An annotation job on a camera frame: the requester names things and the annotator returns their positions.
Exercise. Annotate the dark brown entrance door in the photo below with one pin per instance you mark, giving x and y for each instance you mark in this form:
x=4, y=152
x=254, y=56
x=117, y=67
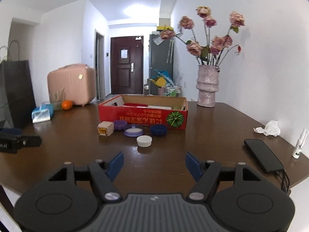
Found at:
x=126, y=59

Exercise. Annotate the grey refrigerator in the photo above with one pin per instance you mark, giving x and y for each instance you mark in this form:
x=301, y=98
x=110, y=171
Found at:
x=160, y=56

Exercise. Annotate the pink glitter vase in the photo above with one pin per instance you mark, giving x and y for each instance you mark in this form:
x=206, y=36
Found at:
x=207, y=85

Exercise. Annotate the black smartphone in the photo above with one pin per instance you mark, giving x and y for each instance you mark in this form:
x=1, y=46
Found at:
x=264, y=156

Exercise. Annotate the lavender wide jar lid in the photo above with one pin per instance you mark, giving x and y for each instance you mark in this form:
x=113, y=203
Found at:
x=133, y=130

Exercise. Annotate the orange tangerine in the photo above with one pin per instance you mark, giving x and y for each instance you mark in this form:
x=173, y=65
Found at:
x=67, y=105

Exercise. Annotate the small white spray bottle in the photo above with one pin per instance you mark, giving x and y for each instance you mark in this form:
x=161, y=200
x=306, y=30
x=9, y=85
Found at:
x=300, y=144

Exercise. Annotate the white ribbed bottle cap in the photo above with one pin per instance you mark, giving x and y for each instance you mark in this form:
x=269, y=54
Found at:
x=144, y=141

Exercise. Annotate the white red lint brush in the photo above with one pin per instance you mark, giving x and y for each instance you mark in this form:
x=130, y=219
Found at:
x=146, y=106

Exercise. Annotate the blue tissue pack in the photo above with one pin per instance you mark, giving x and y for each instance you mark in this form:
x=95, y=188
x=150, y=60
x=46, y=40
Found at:
x=42, y=113

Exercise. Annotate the pink hard-shell suitcase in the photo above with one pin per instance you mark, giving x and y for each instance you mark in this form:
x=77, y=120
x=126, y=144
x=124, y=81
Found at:
x=76, y=80

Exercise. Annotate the purple ribbed cap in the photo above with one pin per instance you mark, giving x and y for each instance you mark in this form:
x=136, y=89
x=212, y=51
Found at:
x=120, y=125

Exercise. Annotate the red cardboard pumpkin box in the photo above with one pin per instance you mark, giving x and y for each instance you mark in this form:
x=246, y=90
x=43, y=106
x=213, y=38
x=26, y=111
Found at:
x=113, y=109

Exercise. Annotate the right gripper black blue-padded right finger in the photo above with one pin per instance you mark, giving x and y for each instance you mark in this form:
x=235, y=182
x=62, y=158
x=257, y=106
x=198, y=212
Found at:
x=209, y=174

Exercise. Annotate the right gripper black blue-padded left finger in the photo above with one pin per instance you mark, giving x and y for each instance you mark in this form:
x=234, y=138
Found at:
x=99, y=173

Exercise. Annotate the dried pink rose bouquet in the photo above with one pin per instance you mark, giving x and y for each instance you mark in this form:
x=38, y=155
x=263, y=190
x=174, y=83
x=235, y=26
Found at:
x=216, y=48

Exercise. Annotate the crumpled white tissue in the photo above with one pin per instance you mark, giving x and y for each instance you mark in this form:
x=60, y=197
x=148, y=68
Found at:
x=271, y=129

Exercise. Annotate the dark blue ribbed cap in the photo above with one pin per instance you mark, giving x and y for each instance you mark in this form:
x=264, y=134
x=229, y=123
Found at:
x=158, y=130

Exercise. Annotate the black paper shopping bag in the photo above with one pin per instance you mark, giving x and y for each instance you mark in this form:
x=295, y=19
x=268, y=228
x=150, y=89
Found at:
x=17, y=97

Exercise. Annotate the yellow box on refrigerator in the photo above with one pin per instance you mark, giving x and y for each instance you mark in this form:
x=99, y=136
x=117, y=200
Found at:
x=162, y=28

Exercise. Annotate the small beige wooden box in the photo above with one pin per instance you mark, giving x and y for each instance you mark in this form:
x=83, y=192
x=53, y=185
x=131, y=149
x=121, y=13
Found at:
x=105, y=128

